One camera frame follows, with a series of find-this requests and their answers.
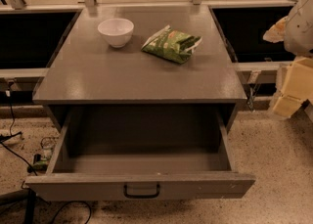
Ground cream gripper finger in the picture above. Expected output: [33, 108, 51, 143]
[276, 57, 313, 101]
[269, 94, 302, 118]

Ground grey top drawer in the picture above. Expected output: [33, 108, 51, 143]
[26, 105, 255, 201]

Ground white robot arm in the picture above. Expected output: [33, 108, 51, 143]
[263, 0, 313, 118]

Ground grey drawer cabinet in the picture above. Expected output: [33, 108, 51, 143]
[32, 4, 248, 134]

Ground green snack bag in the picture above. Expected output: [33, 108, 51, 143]
[141, 25, 202, 65]

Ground white ceramic bowl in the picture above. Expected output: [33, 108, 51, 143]
[98, 18, 134, 48]

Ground clear glass jar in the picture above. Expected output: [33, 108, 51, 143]
[40, 137, 56, 160]

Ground green packet on floor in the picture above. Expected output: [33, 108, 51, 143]
[27, 154, 49, 173]

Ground black stand leg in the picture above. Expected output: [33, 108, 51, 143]
[0, 189, 36, 224]

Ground black floor cable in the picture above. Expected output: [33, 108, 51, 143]
[0, 84, 93, 224]

